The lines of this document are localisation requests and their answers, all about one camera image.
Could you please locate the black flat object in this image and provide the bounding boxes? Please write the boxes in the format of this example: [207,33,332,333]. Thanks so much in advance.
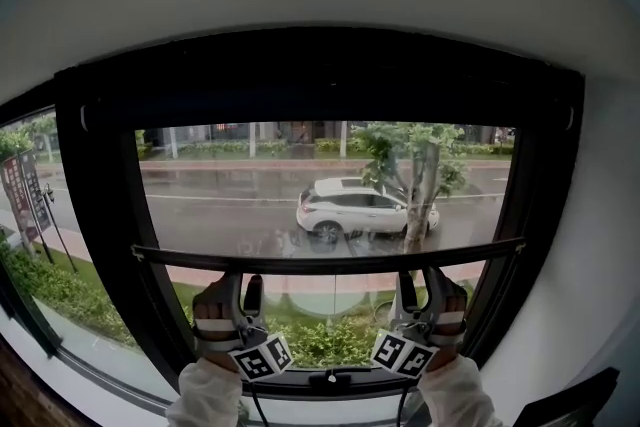
[512,366,621,427]

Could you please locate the person's left forearm white sleeve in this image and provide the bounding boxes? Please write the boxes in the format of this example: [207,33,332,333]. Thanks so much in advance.
[165,350,247,427]

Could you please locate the red and black signboards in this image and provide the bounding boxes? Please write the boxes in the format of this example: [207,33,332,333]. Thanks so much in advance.
[1,148,54,244]

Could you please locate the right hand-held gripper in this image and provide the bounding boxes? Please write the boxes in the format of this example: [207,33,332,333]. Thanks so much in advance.
[370,265,454,379]

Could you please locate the green street tree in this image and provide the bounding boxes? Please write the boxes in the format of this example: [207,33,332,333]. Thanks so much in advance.
[351,121,470,257]

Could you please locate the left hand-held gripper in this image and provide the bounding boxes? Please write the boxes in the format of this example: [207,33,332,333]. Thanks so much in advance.
[223,270,294,383]

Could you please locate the black window latch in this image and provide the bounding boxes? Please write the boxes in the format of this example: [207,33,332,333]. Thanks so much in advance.
[308,367,353,388]

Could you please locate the person's right hand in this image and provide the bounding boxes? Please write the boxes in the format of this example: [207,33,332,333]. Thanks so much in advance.
[428,270,470,350]

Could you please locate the person's right forearm white sleeve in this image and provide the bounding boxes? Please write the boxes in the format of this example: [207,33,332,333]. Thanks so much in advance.
[415,347,505,427]

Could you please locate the green hedge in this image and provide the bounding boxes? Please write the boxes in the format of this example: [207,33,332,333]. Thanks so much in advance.
[0,238,137,348]

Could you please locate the black roll-up window screen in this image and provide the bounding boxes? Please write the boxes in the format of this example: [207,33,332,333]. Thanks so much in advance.
[79,82,576,277]

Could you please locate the thin white pull cord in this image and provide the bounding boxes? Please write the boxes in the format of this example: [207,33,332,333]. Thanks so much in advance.
[329,273,337,383]

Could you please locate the white car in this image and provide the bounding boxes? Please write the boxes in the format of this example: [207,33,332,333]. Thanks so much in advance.
[295,176,442,245]

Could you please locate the person's left hand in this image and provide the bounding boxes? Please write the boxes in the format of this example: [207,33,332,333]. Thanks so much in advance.
[191,271,242,358]

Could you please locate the black window frame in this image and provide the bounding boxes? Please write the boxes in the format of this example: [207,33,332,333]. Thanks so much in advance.
[52,33,587,402]

